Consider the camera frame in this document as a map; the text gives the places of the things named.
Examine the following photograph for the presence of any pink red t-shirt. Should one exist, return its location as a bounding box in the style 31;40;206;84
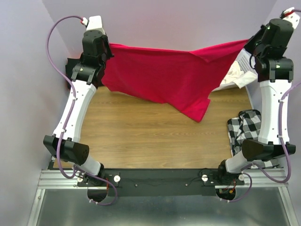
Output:
102;40;246;122

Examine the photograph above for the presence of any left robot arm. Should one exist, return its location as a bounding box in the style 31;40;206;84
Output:
43;29;113;186

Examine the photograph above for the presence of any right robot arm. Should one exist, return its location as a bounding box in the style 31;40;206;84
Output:
216;16;300;185

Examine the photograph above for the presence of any white plastic laundry basket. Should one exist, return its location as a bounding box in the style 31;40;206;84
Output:
212;50;258;92

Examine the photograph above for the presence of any folded black t-shirt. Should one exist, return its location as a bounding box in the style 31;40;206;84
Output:
65;58;79;82

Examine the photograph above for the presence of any white crumpled t-shirt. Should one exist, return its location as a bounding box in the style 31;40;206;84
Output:
219;61;257;89

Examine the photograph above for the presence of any black white checkered cloth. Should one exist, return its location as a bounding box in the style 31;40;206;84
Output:
223;109;286;173

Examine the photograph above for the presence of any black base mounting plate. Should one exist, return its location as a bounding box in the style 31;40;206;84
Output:
78;168;244;197

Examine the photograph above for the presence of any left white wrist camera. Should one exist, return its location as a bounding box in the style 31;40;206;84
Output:
81;16;105;34

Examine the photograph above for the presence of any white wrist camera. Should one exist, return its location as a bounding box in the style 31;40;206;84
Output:
81;16;105;34
280;7;301;29

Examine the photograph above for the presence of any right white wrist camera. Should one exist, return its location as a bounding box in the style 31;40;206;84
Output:
280;7;301;29

